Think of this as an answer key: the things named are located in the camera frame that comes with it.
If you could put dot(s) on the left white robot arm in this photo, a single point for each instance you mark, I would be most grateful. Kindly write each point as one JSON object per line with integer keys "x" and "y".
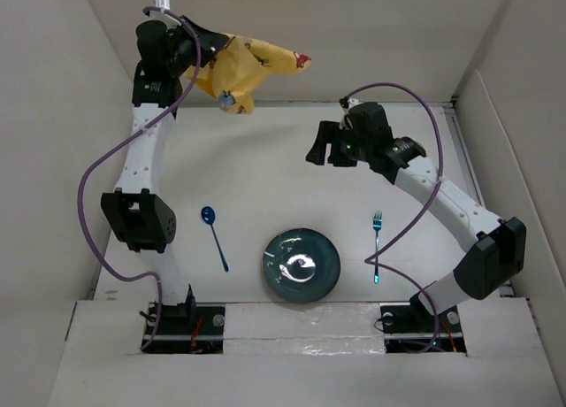
{"x": 138, "y": 216}

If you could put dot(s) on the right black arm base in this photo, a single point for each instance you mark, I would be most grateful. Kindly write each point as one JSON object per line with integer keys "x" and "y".
{"x": 403, "y": 334}

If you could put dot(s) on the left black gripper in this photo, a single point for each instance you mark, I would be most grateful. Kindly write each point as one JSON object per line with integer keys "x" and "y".
{"x": 211, "y": 42}

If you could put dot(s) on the yellow car-print cloth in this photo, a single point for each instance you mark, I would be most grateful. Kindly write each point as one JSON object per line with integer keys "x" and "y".
{"x": 236, "y": 71}

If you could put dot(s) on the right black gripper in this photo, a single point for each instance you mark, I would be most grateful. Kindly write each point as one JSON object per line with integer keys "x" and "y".
{"x": 317, "y": 154}

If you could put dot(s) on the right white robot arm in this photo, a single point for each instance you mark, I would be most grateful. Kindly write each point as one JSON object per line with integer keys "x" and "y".
{"x": 494, "y": 247}

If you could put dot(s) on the blue metal fork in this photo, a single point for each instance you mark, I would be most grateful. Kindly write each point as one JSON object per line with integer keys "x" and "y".
{"x": 377, "y": 226}

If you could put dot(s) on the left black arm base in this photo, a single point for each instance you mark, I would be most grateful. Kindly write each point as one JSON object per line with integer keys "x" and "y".
{"x": 199, "y": 332}

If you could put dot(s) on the dark teal ceramic plate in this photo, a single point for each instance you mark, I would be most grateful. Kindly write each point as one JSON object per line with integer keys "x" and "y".
{"x": 301, "y": 265}

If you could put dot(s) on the blue metal spoon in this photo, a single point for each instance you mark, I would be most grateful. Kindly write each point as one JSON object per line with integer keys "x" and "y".
{"x": 208, "y": 216}

